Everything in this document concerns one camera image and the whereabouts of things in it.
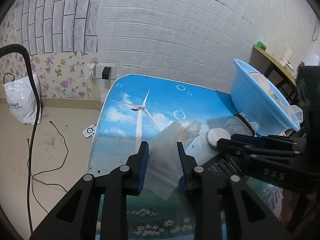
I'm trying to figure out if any white yarn bundle brown band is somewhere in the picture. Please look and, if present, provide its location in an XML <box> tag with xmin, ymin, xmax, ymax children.
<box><xmin>223</xmin><ymin>112</ymin><xmax>260</xmax><ymax>136</ymax></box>

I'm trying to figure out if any black rectangular bottle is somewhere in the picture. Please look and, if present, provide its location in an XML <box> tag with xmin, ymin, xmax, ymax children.
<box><xmin>203</xmin><ymin>154</ymin><xmax>242</xmax><ymax>178</ymax></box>

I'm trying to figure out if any clear bag of cotton swabs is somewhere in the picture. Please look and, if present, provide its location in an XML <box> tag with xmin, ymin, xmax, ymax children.
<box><xmin>144</xmin><ymin>120</ymin><xmax>202</xmax><ymax>200</ymax></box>

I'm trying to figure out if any round white cotton pad stack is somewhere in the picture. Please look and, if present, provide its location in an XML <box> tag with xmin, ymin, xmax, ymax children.
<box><xmin>207</xmin><ymin>128</ymin><xmax>231</xmax><ymax>148</ymax></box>

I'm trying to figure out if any light blue plastic basin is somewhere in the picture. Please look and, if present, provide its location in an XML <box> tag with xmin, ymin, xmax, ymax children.
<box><xmin>230</xmin><ymin>59</ymin><xmax>300</xmax><ymax>135</ymax></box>

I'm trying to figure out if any clear plastic box in basin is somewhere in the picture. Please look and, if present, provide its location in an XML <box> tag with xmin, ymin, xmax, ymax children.
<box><xmin>284</xmin><ymin>105</ymin><xmax>303</xmax><ymax>124</ymax></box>

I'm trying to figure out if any wooden side shelf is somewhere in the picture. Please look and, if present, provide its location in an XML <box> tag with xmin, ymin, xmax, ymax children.
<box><xmin>249</xmin><ymin>45</ymin><xmax>300</xmax><ymax>106</ymax></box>

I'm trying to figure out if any small white floor device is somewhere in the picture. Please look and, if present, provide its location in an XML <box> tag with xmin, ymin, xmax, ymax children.
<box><xmin>82</xmin><ymin>125</ymin><xmax>97</xmax><ymax>138</ymax></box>

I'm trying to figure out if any white cup on shelf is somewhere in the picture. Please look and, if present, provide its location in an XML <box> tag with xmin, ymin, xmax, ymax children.
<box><xmin>278</xmin><ymin>47</ymin><xmax>292</xmax><ymax>67</ymax></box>

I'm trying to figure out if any green box on shelf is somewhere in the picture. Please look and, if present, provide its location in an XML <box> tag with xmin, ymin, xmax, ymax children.
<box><xmin>257</xmin><ymin>41</ymin><xmax>266</xmax><ymax>50</ymax></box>

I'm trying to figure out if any white plastic shopping bag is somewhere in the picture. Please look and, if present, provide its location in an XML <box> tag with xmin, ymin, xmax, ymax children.
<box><xmin>3</xmin><ymin>73</ymin><xmax>37</xmax><ymax>125</ymax></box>

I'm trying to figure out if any white charger plug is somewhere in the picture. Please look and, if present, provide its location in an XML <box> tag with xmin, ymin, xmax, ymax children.
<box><xmin>87</xmin><ymin>63</ymin><xmax>96</xmax><ymax>76</ymax></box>

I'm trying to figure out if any thin black floor wire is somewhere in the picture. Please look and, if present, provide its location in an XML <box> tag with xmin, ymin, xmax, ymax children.
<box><xmin>26</xmin><ymin>121</ymin><xmax>70</xmax><ymax>213</ymax></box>

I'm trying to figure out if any black wall charger plug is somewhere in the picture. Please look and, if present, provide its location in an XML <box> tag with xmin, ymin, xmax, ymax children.
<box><xmin>101</xmin><ymin>67</ymin><xmax>112</xmax><ymax>80</ymax></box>

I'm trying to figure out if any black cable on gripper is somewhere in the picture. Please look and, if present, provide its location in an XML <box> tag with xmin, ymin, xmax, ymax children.
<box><xmin>0</xmin><ymin>43</ymin><xmax>42</xmax><ymax>233</ymax></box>

